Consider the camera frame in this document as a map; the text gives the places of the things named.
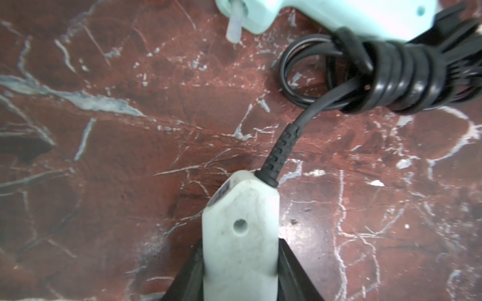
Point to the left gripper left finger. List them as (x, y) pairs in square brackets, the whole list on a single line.
[(188, 284)]

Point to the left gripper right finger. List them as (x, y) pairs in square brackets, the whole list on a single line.
[(293, 282)]

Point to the large white pink-tip glue gun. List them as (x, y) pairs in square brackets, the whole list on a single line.
[(240, 224)]

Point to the small mint glue gun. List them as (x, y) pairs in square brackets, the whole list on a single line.
[(385, 20)]

